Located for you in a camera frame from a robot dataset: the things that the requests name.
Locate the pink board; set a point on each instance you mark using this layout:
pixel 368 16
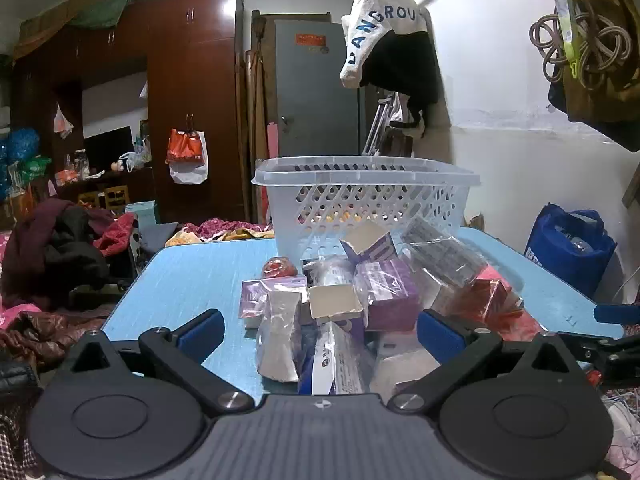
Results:
pixel 272 141

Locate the white wrapped box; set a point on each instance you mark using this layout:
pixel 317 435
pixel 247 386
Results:
pixel 407 367

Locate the pile of dark clothes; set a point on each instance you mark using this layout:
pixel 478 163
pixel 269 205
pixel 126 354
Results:
pixel 55 250

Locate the red round packet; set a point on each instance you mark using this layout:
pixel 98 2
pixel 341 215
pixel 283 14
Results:
pixel 278 267

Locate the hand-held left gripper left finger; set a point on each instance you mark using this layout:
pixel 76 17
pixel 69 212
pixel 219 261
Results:
pixel 201 336

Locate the blue plastic bag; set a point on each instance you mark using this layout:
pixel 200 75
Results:
pixel 20 145

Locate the light teal box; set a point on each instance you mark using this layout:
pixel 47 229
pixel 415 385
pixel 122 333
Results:
pixel 142 213

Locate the silver foil packet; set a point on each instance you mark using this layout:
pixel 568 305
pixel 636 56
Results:
pixel 277 335

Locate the clear packet of blister packs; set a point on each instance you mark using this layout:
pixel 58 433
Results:
pixel 442 255

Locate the red plastic-wrapped box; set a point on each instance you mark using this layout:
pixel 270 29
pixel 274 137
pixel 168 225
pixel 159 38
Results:
pixel 482 296

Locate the red garment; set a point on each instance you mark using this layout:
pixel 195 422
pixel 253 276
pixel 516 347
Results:
pixel 117 233

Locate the green cloth bundle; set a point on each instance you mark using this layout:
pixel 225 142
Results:
pixel 110 2

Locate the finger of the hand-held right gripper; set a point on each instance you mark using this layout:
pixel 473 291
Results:
pixel 620 355
pixel 617 313

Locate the open purple carton box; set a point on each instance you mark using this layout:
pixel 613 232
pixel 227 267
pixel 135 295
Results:
pixel 367 247

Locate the purple plastic-wrapped medicine box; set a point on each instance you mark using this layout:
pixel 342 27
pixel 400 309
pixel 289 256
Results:
pixel 387 292

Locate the grey metal door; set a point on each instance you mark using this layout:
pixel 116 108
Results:
pixel 315 90

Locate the black television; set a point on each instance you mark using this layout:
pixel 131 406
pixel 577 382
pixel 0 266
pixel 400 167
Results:
pixel 107 147

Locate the floral blanket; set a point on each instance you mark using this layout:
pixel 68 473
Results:
pixel 220 230

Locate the metal tripod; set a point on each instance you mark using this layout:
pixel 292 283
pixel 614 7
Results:
pixel 376 125

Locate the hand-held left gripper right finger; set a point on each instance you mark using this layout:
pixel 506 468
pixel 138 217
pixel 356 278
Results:
pixel 439 336

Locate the orange and white plastic bag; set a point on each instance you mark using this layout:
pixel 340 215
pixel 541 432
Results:
pixel 187 152

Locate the clear wrapped tube packet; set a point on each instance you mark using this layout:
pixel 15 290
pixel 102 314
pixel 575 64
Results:
pixel 330 272

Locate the hanging dark bag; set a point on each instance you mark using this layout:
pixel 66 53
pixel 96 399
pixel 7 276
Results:
pixel 607 90

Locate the white and blue tube box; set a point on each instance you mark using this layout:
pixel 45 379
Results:
pixel 335 357

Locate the brown quilted jacket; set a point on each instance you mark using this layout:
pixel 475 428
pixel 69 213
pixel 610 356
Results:
pixel 45 330

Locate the open white carton box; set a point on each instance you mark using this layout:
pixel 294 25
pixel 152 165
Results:
pixel 332 302

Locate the brown wooden wardrobe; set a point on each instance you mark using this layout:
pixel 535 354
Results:
pixel 195 90

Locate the white and black hanging jacket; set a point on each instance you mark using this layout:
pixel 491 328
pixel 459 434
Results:
pixel 395 45

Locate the blue shopping bag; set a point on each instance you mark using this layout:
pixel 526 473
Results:
pixel 570 245

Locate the small white hanging plastic bag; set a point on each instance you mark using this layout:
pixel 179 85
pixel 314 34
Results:
pixel 62 122

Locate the white plastic lattice basket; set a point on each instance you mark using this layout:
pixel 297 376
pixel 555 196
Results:
pixel 320 200

